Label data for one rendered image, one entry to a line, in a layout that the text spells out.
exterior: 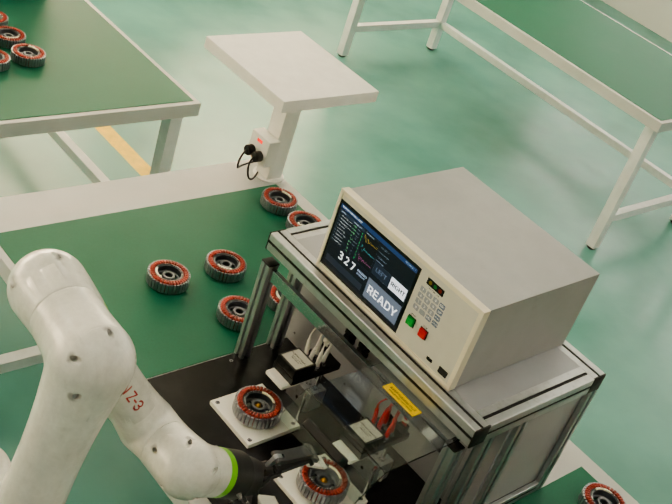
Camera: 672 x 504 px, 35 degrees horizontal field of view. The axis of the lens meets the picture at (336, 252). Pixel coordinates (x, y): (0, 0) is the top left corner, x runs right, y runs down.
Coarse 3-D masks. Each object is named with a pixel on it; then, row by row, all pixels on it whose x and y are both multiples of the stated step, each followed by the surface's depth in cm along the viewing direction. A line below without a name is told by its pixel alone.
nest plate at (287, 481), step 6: (282, 474) 225; (288, 474) 226; (294, 474) 226; (276, 480) 224; (282, 480) 224; (288, 480) 224; (294, 480) 225; (282, 486) 223; (288, 486) 223; (294, 486) 223; (288, 492) 222; (294, 492) 222; (300, 492) 222; (294, 498) 221; (300, 498) 221; (306, 498) 222; (348, 498) 225; (360, 498) 226
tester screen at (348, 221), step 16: (336, 224) 226; (352, 224) 222; (336, 240) 227; (352, 240) 223; (368, 240) 219; (384, 240) 216; (336, 256) 228; (352, 256) 224; (368, 256) 220; (384, 256) 217; (400, 256) 213; (336, 272) 229; (368, 272) 221; (400, 272) 214; (416, 272) 211; (352, 288) 226; (384, 288) 218; (400, 304) 216
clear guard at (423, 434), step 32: (320, 384) 208; (352, 384) 211; (384, 384) 214; (288, 416) 205; (320, 416) 203; (352, 416) 204; (384, 416) 206; (416, 416) 209; (320, 448) 200; (352, 448) 198; (384, 448) 199; (416, 448) 201; (352, 480) 195
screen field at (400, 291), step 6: (378, 264) 218; (372, 270) 220; (378, 270) 219; (384, 270) 218; (378, 276) 219; (384, 276) 218; (390, 276) 216; (384, 282) 218; (390, 282) 217; (396, 282) 216; (390, 288) 217; (396, 288) 216; (402, 288) 215; (396, 294) 216; (402, 294) 215; (402, 300) 215
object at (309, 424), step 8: (304, 424) 199; (312, 424) 199; (312, 432) 198; (320, 432) 198; (320, 440) 197; (328, 440) 196; (328, 448) 196; (336, 448) 195; (336, 456) 194; (344, 456) 195; (344, 464) 196
